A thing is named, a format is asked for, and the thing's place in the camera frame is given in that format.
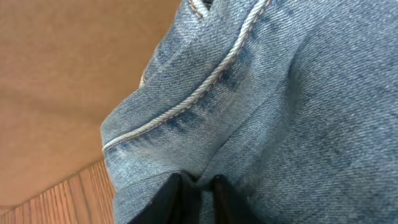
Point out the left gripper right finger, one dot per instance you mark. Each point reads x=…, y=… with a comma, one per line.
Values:
x=229, y=206

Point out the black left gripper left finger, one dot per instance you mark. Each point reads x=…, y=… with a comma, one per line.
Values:
x=178, y=201

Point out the light blue denim jeans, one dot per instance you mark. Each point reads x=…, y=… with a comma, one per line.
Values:
x=295, y=102

